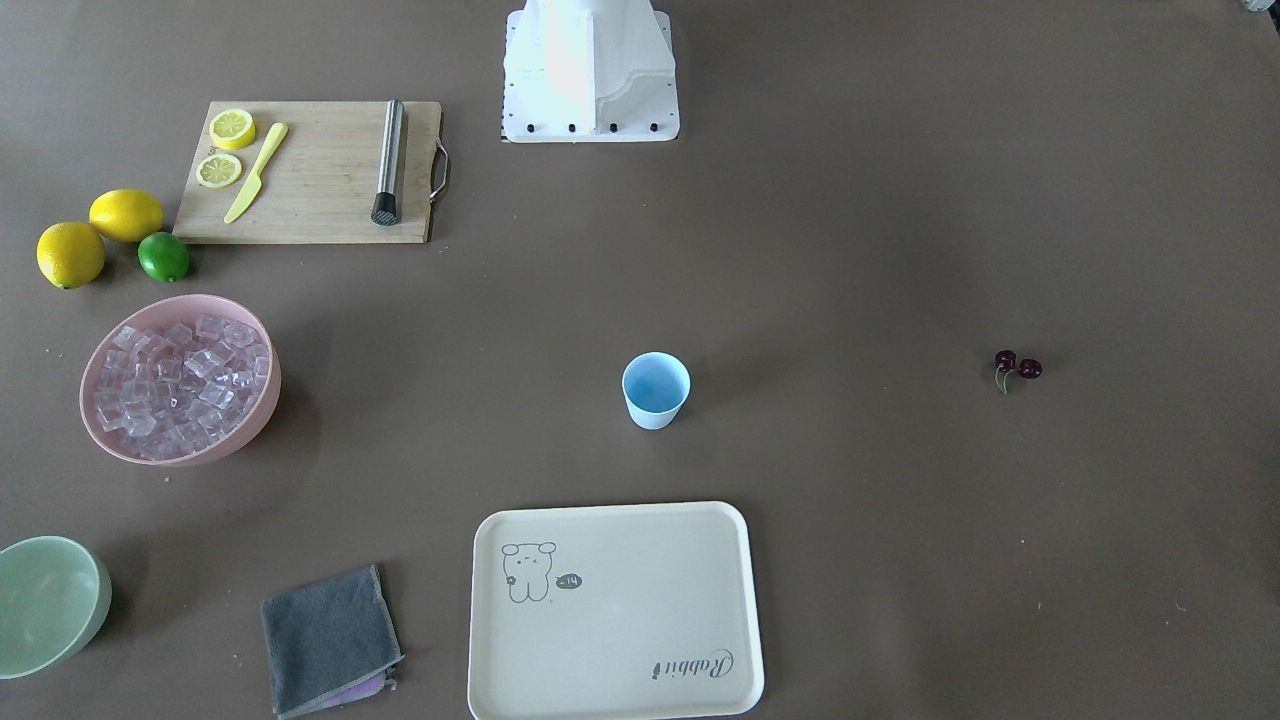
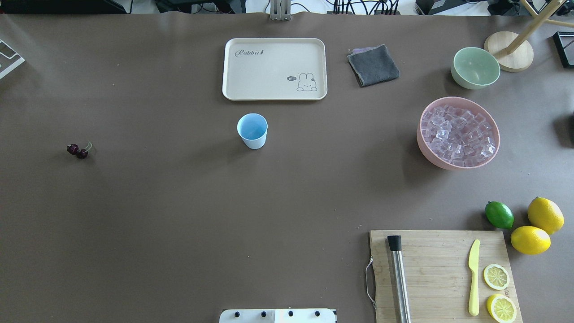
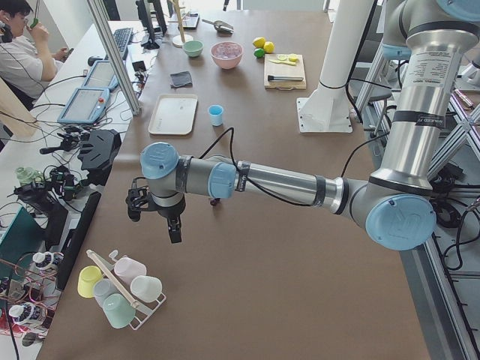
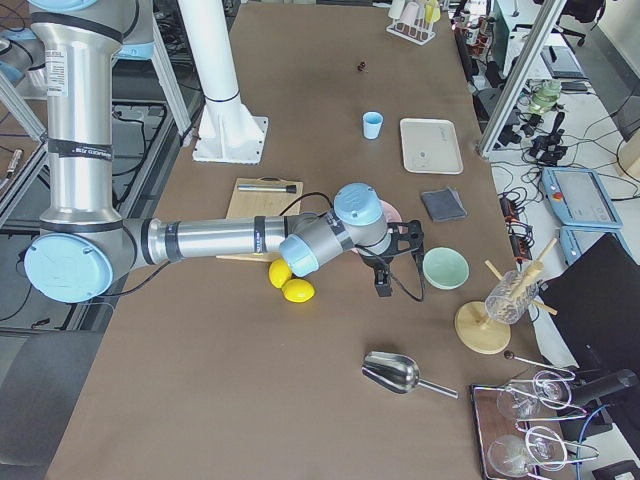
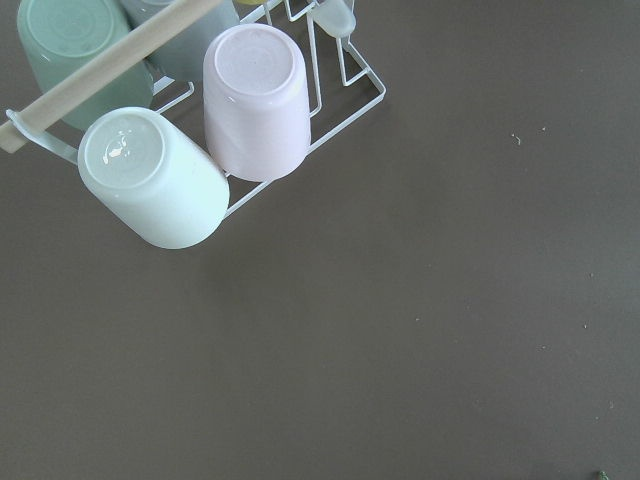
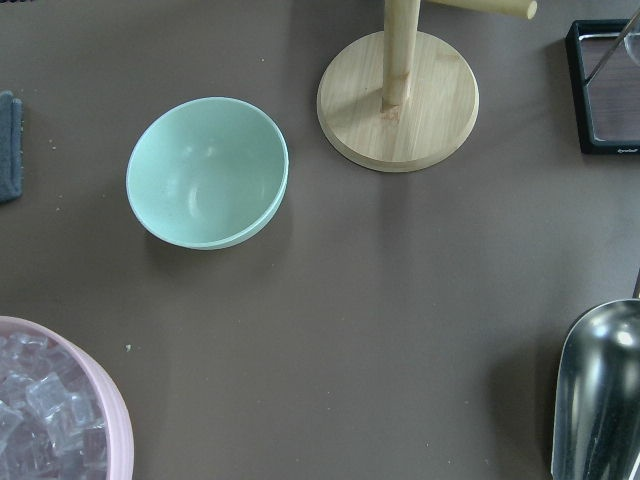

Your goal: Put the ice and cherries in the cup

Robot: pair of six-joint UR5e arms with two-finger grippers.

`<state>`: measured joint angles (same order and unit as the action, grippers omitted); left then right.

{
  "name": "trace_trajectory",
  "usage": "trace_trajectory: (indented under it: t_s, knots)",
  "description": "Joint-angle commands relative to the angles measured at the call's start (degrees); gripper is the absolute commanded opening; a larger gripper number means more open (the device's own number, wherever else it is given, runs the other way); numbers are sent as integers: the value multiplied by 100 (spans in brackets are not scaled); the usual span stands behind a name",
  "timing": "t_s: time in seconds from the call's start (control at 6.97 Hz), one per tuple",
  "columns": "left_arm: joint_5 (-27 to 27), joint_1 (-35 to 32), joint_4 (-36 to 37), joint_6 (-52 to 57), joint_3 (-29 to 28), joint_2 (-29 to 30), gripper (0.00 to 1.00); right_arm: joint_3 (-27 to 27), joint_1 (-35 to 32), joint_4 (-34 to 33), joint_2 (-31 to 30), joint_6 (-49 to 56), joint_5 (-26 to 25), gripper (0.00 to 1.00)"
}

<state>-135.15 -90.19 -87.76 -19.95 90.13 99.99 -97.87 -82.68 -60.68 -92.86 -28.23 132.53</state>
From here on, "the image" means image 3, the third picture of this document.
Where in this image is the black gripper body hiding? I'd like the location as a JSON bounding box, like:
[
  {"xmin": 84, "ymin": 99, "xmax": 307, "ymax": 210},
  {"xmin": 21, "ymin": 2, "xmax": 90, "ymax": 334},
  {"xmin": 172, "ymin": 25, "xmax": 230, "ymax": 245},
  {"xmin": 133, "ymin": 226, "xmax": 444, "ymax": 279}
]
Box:
[{"xmin": 151, "ymin": 194, "xmax": 186, "ymax": 221}]

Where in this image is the dark red cherries pair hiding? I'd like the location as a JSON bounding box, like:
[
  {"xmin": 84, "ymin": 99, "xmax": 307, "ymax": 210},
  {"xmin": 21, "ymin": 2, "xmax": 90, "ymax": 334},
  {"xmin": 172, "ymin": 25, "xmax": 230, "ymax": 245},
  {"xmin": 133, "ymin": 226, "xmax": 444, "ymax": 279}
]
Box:
[{"xmin": 209, "ymin": 198, "xmax": 221, "ymax": 206}]

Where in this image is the light blue plastic cup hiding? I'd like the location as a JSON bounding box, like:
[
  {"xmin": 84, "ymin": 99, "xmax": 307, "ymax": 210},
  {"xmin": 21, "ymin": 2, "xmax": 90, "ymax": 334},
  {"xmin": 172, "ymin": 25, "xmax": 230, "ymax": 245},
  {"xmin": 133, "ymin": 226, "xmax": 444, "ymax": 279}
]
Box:
[{"xmin": 208, "ymin": 104, "xmax": 224, "ymax": 127}]

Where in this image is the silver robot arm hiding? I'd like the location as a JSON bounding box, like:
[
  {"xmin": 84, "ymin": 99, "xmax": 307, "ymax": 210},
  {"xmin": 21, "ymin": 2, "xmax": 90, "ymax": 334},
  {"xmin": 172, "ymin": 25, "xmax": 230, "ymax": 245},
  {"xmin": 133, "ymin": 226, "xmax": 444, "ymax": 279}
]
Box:
[{"xmin": 127, "ymin": 1, "xmax": 479, "ymax": 251}]

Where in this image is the pink cup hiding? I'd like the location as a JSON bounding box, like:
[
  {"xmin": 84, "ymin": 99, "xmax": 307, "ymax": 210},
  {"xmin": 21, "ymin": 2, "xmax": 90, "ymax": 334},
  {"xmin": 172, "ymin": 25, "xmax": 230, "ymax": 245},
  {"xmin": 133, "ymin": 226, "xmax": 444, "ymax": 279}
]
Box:
[{"xmin": 113, "ymin": 256, "xmax": 147, "ymax": 286}]

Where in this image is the white cup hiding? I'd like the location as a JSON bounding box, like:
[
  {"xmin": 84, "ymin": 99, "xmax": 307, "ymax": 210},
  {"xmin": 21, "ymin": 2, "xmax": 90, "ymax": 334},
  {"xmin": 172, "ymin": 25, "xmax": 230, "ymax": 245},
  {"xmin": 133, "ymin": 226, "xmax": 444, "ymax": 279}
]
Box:
[{"xmin": 130, "ymin": 275, "xmax": 163, "ymax": 303}]

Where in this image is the grey cup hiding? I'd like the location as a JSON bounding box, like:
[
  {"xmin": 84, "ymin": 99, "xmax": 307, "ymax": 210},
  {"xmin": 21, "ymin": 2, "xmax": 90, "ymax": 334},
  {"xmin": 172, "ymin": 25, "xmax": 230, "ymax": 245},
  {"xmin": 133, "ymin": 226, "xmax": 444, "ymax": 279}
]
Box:
[{"xmin": 93, "ymin": 278, "xmax": 118, "ymax": 308}]

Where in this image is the yellow cup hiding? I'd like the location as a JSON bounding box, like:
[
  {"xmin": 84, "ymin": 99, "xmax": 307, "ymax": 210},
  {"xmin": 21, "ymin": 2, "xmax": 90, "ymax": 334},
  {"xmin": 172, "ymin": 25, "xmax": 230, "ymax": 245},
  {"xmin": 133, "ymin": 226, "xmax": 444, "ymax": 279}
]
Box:
[{"xmin": 77, "ymin": 265, "xmax": 103, "ymax": 299}]

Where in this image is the green cup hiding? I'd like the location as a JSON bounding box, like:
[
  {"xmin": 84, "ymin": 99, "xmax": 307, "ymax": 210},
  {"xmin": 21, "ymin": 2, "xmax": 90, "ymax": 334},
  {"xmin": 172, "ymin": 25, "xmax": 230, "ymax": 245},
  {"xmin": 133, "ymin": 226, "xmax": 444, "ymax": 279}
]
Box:
[{"xmin": 102, "ymin": 293, "xmax": 136, "ymax": 329}]

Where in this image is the pink bowl of ice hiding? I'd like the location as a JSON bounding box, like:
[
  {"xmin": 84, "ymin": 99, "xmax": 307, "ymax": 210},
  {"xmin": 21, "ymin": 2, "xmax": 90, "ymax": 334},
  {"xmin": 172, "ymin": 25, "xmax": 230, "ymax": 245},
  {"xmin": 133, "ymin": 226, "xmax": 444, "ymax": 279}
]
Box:
[{"xmin": 210, "ymin": 41, "xmax": 244, "ymax": 70}]

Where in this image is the wooden cup tree stand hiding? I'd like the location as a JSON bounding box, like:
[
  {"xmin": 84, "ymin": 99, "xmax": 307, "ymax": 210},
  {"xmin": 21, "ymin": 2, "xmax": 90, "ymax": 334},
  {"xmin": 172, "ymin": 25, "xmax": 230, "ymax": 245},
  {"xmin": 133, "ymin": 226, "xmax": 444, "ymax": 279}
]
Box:
[{"xmin": 168, "ymin": 0, "xmax": 194, "ymax": 48}]

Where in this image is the metal ice scoop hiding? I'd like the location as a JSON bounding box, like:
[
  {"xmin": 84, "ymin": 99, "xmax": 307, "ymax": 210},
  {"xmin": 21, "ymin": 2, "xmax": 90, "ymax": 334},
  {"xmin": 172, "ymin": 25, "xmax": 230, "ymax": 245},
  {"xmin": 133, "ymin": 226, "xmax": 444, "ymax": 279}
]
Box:
[{"xmin": 202, "ymin": 19, "xmax": 234, "ymax": 34}]

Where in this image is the cream rabbit tray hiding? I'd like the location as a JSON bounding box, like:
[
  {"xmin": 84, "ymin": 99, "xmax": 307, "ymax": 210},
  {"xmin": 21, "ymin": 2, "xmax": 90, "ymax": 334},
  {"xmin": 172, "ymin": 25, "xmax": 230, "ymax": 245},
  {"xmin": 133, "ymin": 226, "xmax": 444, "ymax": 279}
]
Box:
[{"xmin": 148, "ymin": 94, "xmax": 198, "ymax": 136}]

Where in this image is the grey folded cloth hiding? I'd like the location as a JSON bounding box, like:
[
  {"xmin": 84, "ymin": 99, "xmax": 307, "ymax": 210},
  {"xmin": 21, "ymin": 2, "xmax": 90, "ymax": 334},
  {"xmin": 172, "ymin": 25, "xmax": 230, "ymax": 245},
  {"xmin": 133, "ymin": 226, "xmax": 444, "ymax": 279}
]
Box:
[{"xmin": 169, "ymin": 71, "xmax": 193, "ymax": 89}]

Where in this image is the blue teach pendant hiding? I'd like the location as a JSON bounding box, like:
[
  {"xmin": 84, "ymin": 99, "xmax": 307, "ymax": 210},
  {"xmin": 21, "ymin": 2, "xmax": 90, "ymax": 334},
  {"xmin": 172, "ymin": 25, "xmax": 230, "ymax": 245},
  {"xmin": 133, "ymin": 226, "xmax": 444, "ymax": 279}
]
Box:
[
  {"xmin": 57, "ymin": 87, "xmax": 110, "ymax": 125},
  {"xmin": 82, "ymin": 60, "xmax": 119, "ymax": 91}
]

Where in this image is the green ceramic bowl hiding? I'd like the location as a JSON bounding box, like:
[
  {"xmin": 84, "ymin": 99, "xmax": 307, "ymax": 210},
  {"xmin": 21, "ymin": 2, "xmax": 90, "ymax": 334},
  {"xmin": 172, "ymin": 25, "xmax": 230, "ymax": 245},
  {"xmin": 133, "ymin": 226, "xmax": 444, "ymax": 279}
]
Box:
[{"xmin": 182, "ymin": 40, "xmax": 203, "ymax": 58}]

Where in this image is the steel muddler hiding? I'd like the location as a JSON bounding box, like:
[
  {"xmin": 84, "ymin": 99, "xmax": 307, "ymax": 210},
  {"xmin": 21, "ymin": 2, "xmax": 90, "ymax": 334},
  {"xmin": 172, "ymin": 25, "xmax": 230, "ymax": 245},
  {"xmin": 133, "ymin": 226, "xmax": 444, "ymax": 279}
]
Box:
[{"xmin": 267, "ymin": 75, "xmax": 304, "ymax": 82}]

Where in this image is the wooden cutting board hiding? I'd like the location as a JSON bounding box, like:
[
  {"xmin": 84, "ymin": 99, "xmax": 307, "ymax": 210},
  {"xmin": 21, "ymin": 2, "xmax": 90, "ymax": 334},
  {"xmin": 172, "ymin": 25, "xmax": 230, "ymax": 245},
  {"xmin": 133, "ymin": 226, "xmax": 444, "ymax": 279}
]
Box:
[{"xmin": 264, "ymin": 54, "xmax": 307, "ymax": 90}]

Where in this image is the green lime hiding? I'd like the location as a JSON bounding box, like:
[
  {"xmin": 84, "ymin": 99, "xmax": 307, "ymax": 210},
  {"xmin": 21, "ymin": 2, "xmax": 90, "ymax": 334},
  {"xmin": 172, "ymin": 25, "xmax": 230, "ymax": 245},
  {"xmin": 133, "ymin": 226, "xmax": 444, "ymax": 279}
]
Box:
[{"xmin": 253, "ymin": 48, "xmax": 265, "ymax": 59}]

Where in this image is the black keyboard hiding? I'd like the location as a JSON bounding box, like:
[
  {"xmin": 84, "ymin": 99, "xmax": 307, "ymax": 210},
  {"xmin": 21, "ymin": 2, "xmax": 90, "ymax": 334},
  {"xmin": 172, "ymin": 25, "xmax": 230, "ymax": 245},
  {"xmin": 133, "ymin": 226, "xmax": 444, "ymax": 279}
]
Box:
[{"xmin": 112, "ymin": 28, "xmax": 134, "ymax": 60}]

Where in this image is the yellow plastic knife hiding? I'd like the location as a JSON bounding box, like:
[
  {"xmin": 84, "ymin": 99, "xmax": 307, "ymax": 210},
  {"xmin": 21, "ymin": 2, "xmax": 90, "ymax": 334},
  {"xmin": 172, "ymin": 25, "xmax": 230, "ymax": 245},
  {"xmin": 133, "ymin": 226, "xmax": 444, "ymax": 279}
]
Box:
[{"xmin": 268, "ymin": 58, "xmax": 297, "ymax": 66}]

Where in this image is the yellow lemon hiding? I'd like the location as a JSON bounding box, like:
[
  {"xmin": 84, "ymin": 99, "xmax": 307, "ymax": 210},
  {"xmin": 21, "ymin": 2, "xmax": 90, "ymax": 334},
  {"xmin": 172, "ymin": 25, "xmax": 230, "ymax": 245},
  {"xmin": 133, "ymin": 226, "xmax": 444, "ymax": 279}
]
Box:
[
  {"xmin": 252, "ymin": 37, "xmax": 266, "ymax": 48},
  {"xmin": 263, "ymin": 41, "xmax": 275, "ymax": 54}
]

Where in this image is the seated person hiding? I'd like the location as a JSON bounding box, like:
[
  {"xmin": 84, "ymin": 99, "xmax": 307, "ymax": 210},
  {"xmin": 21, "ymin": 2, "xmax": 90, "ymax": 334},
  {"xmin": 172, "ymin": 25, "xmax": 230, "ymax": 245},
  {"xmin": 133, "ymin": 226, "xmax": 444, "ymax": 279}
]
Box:
[{"xmin": 1, "ymin": 1, "xmax": 71, "ymax": 110}]

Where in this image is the black monitor stand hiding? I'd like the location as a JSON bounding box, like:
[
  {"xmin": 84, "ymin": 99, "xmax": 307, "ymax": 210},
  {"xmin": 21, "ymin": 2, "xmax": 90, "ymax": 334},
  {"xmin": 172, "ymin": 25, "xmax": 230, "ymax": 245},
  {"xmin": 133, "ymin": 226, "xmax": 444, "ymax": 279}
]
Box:
[{"xmin": 135, "ymin": 0, "xmax": 167, "ymax": 50}]

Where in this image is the white wire cup rack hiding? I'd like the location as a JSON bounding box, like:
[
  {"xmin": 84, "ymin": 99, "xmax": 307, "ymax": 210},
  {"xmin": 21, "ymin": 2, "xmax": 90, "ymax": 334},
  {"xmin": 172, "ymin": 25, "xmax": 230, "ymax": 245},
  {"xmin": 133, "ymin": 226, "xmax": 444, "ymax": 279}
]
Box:
[{"xmin": 86, "ymin": 250, "xmax": 167, "ymax": 331}]

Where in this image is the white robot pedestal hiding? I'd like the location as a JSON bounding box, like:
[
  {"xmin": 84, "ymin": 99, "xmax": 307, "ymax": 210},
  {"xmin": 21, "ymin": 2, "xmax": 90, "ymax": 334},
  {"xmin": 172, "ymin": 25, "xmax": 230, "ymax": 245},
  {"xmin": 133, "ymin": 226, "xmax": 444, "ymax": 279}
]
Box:
[{"xmin": 297, "ymin": 0, "xmax": 376, "ymax": 134}]

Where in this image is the aluminium frame post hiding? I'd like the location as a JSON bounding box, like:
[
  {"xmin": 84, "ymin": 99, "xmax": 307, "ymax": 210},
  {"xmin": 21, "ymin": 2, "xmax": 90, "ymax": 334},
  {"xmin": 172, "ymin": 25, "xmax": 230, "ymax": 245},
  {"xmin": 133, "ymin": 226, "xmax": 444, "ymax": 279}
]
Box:
[{"xmin": 86, "ymin": 0, "xmax": 141, "ymax": 116}]

